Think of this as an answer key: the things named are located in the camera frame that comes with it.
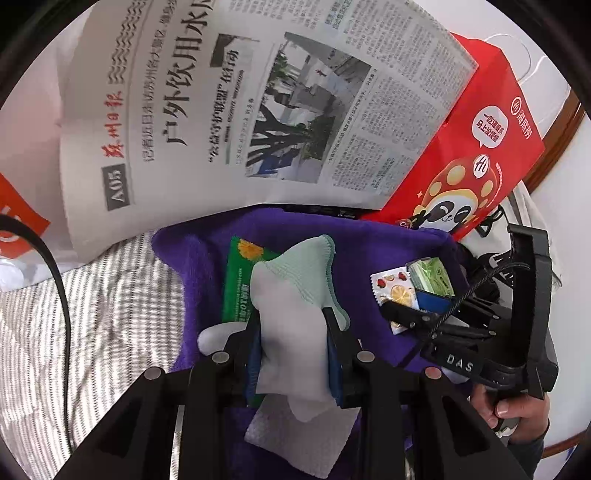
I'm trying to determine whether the white plastic shopping bag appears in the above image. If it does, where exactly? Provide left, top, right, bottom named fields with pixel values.
left=0, top=172, right=75, bottom=291

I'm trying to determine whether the wooden door frame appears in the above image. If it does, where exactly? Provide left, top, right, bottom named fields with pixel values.
left=526, top=90, right=588, bottom=195

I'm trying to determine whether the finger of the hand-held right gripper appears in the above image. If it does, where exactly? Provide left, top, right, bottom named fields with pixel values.
left=414, top=288, right=502, bottom=321
left=380, top=299, right=492, bottom=340

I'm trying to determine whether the red paper bag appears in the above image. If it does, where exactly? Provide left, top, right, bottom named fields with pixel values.
left=359, top=31, right=546, bottom=243

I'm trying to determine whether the white sock with mint toe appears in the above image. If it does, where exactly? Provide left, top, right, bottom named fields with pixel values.
left=249, top=234, right=352, bottom=423
left=197, top=322, right=251, bottom=357

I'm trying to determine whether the flat green tissue packet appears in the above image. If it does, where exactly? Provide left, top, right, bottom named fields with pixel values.
left=221, top=236, right=279, bottom=325

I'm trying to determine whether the white waist bag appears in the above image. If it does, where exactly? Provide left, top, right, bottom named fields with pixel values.
left=462, top=182, right=565, bottom=289

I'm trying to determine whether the purple towel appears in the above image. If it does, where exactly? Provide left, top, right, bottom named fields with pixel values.
left=151, top=205, right=472, bottom=480

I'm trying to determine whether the small green tissue pack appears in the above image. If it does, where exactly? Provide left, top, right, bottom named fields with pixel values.
left=405, top=257, right=456, bottom=298

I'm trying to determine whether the white paper towel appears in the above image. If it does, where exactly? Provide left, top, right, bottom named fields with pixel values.
left=244, top=397, right=358, bottom=479

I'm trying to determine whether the person's right hand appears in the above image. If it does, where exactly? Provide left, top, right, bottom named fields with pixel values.
left=471, top=382, right=551, bottom=445

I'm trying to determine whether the newspaper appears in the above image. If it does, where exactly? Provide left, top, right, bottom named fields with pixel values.
left=58, top=0, right=479, bottom=261

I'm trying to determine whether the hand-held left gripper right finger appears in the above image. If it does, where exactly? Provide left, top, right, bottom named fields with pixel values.
left=322, top=307, right=523, bottom=480

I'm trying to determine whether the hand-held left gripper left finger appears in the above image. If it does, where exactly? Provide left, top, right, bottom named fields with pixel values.
left=55, top=316, right=264, bottom=480

